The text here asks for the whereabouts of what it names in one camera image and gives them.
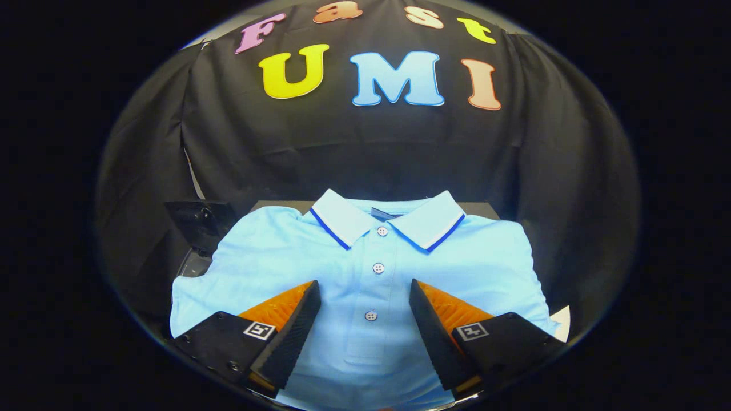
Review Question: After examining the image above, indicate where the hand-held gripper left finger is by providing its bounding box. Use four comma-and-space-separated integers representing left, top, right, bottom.
171, 280, 322, 399

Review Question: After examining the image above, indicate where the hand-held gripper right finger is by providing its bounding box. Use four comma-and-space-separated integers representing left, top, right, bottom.
409, 279, 566, 400

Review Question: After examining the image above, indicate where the light blue polo shirt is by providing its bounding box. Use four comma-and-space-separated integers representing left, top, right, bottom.
170, 189, 563, 411

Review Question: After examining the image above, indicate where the dark washing machine lid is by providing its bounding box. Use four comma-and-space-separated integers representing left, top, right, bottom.
164, 200, 238, 257

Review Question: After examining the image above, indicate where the beige cabinet with dark top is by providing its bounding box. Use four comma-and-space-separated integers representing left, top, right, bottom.
250, 200, 501, 221

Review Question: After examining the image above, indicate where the black backdrop cloth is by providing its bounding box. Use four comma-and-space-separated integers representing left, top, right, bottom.
94, 0, 640, 343

